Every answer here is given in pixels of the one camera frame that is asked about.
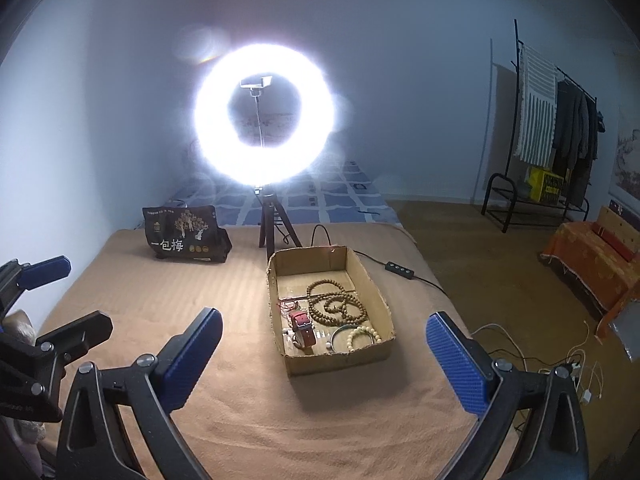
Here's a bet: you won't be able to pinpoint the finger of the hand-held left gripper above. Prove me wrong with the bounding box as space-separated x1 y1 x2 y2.
30 310 114 366
0 255 71 311

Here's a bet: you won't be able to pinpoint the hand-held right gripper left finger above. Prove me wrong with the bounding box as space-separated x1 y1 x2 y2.
55 307 223 480

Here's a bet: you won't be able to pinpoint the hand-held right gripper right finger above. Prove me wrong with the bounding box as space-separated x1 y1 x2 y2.
425 311 591 480

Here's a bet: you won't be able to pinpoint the cream bead bracelet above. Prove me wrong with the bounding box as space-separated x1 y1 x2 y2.
345 326 383 353

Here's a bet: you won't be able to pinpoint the red string jade pendant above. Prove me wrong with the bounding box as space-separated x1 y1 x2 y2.
277 297 311 318

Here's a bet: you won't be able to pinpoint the red strap wristwatch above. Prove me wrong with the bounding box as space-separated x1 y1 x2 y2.
285 310 317 351

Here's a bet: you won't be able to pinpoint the cardboard box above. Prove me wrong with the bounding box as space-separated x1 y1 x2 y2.
265 245 396 377

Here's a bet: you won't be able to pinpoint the thin green bangle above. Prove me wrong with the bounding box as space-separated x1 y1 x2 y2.
327 326 376 353

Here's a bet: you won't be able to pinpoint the brown wooden bead necklace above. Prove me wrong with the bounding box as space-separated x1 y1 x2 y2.
306 280 368 326

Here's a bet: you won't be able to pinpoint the person's left hand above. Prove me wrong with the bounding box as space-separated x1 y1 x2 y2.
0 310 38 346

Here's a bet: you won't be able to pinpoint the black printed snack bag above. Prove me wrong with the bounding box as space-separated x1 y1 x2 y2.
141 205 233 264

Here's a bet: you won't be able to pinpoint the black tripod stand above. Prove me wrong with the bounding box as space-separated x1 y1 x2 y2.
257 185 303 250

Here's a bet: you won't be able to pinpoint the orange covered bench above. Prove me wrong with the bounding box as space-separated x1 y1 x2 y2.
539 220 640 328

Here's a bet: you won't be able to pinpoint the grey sheet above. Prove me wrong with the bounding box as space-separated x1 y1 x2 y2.
595 300 640 361

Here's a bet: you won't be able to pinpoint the black clothes rack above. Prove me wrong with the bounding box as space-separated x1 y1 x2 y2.
481 19 601 233

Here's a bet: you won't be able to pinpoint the yellow box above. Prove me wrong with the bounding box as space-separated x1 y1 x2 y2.
527 165 568 204

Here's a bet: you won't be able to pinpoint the blue patterned bedsheet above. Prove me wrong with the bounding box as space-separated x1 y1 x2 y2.
170 160 403 228

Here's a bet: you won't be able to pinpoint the wooden box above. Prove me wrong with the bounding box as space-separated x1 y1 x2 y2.
597 205 640 261

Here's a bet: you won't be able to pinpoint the dark hanging clothes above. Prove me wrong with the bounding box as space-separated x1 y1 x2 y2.
550 80 607 208

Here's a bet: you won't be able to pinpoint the striped towel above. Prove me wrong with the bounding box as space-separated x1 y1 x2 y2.
515 44 558 163

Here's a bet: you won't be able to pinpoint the white cable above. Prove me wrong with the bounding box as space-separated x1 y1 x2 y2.
470 320 606 406

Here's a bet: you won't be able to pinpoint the black ring light cable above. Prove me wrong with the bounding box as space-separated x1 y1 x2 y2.
312 224 446 293

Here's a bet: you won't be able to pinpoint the white ring light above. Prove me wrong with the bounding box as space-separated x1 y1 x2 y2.
192 42 337 186

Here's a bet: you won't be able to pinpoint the wall poster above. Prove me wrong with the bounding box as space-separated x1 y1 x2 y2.
607 105 640 201

